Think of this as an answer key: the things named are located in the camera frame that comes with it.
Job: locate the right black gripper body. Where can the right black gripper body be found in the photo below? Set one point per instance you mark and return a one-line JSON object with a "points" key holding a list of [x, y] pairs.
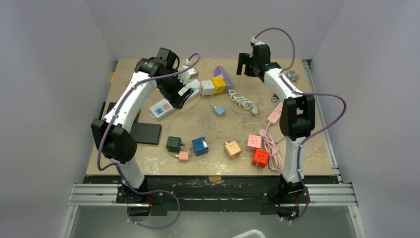
{"points": [[248, 65]]}

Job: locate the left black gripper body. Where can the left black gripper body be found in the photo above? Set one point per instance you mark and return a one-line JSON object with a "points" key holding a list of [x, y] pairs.
{"points": [[169, 89]]}

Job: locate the white cube adapter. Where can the white cube adapter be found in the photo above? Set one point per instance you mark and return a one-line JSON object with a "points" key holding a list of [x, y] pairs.
{"points": [[206, 88]]}

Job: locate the purple socket base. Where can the purple socket base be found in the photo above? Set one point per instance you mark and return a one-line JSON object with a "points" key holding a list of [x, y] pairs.
{"points": [[219, 71]]}

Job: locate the red handled adjustable wrench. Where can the red handled adjustable wrench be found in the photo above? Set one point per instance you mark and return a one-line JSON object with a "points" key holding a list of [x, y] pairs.
{"points": [[292, 77]]}

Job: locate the yellow cube adapter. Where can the yellow cube adapter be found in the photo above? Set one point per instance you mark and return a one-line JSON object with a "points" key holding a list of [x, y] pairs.
{"points": [[219, 85]]}

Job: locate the light blue USB charger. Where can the light blue USB charger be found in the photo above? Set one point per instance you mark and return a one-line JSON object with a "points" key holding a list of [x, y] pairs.
{"points": [[219, 111]]}

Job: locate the green cube adapter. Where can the green cube adapter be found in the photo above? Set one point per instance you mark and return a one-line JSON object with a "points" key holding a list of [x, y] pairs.
{"points": [[174, 144]]}

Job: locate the blue cube adapter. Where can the blue cube adapter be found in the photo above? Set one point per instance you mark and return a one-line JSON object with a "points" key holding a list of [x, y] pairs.
{"points": [[200, 146]]}

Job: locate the black box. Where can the black box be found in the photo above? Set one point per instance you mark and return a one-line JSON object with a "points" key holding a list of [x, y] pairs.
{"points": [[146, 133], [111, 105]]}

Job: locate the pink power strip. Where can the pink power strip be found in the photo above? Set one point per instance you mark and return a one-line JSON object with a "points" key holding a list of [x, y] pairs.
{"points": [[275, 115]]}

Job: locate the small pink USB charger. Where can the small pink USB charger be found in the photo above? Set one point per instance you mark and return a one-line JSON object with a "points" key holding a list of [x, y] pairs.
{"points": [[183, 156]]}

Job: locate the orange cube adapter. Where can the orange cube adapter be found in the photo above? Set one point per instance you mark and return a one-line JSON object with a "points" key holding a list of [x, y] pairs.
{"points": [[232, 149]]}

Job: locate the pink plug adapter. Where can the pink plug adapter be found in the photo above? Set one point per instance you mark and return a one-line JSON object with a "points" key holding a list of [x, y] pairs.
{"points": [[253, 142]]}

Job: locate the red cube adapter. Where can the red cube adapter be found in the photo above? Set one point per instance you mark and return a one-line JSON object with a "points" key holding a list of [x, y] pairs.
{"points": [[260, 158]]}

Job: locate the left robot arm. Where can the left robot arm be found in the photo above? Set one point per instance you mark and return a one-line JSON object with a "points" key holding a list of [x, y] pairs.
{"points": [[115, 145]]}

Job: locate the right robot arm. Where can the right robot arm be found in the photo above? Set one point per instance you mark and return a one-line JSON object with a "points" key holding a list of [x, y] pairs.
{"points": [[297, 119]]}

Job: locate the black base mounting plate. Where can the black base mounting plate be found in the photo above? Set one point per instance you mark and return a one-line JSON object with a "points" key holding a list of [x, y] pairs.
{"points": [[198, 193]]}

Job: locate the aluminium frame rail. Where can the aluminium frame rail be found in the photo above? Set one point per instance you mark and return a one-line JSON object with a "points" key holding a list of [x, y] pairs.
{"points": [[107, 195]]}

